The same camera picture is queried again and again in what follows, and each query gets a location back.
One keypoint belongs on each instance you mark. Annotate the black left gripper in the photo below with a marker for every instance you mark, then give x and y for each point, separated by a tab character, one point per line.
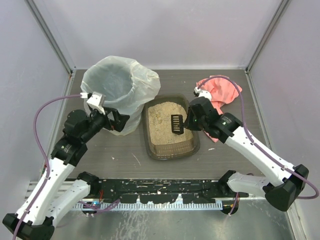
111	118

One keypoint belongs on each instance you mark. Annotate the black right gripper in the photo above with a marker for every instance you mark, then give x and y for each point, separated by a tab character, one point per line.
191	119

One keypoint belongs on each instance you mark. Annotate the black slotted litter scoop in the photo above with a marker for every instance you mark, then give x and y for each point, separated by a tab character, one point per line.
177	124

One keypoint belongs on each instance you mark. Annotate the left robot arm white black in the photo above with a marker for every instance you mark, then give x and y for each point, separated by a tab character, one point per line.
42	211

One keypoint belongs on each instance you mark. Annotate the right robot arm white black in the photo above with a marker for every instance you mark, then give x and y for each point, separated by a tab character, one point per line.
282	182

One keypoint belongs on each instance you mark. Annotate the dark translucent litter box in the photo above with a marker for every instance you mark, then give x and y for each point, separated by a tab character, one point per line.
173	150

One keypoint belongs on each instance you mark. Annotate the beige cat litter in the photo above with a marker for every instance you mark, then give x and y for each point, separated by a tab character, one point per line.
159	121

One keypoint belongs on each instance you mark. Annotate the pink cloth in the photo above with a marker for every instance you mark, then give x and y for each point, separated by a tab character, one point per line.
222	91

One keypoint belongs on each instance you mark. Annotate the translucent plastic trash bag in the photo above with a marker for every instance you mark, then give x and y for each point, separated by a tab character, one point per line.
127	86

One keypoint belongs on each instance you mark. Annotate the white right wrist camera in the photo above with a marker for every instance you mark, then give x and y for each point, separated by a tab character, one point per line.
203	93

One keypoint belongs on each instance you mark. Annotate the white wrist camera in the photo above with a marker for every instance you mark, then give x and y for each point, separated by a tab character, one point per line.
96	101
203	93

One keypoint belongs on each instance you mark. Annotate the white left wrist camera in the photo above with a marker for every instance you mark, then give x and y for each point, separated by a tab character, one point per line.
96	101

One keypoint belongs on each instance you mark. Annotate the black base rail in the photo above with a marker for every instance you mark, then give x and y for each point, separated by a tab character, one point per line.
159	191

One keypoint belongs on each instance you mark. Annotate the grey slotted cable duct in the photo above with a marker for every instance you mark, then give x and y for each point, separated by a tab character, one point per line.
176	206

